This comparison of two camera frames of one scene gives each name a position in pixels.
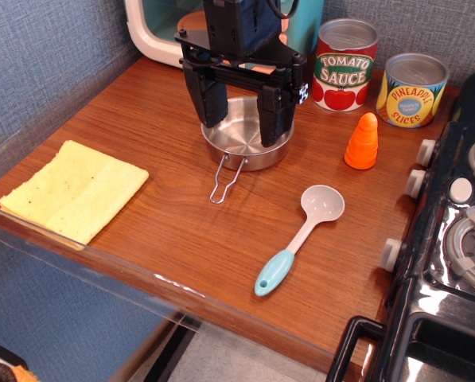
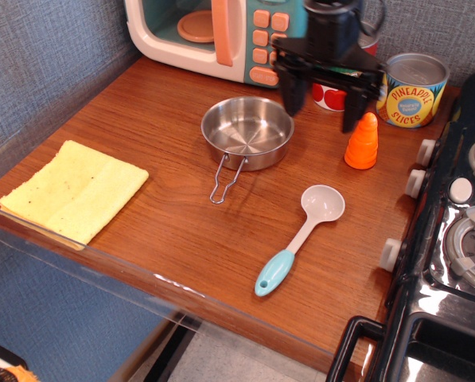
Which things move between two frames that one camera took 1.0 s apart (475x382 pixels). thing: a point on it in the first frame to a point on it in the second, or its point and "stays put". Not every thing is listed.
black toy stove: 438,325 stays put
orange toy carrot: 362,149 stays put
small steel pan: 235,143 stays put
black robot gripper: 241,43 to 331,49
